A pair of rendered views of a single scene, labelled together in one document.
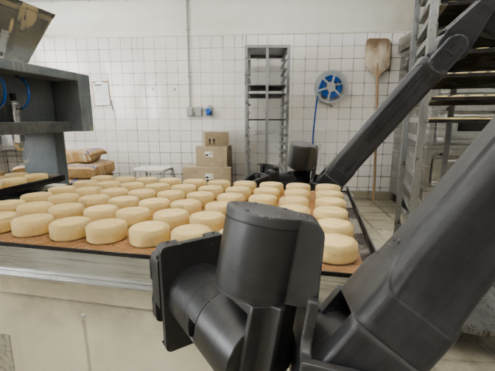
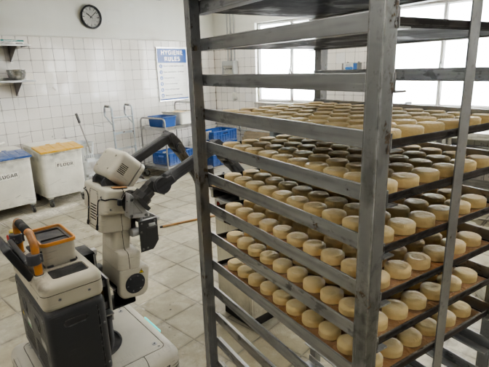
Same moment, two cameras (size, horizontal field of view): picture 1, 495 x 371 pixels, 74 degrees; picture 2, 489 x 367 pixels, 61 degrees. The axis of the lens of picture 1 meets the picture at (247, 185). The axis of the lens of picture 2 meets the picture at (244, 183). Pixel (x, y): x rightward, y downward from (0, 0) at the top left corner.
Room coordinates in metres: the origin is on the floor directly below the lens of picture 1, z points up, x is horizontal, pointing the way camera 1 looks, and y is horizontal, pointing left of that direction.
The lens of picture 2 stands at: (2.05, -1.98, 1.62)
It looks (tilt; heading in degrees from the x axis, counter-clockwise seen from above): 16 degrees down; 128
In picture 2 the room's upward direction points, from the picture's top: 2 degrees counter-clockwise
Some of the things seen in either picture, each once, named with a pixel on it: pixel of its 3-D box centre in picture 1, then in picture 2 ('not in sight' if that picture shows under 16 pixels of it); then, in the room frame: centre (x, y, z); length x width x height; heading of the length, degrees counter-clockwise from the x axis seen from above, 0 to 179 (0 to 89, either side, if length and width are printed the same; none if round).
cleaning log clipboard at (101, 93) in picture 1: (102, 95); not in sight; (4.59, 1.96, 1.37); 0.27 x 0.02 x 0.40; 86
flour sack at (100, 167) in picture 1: (89, 168); not in sight; (3.97, 1.92, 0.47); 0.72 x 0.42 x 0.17; 1
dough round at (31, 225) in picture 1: (33, 224); not in sight; (0.43, 0.29, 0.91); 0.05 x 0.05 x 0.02
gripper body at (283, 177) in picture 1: (276, 184); not in sight; (0.78, -0.07, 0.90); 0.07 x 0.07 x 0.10; 33
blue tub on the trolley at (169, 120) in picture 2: not in sight; (162, 121); (-2.87, 2.31, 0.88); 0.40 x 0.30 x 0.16; 179
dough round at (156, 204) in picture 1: (154, 206); not in sight; (0.53, 0.15, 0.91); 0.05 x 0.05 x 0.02
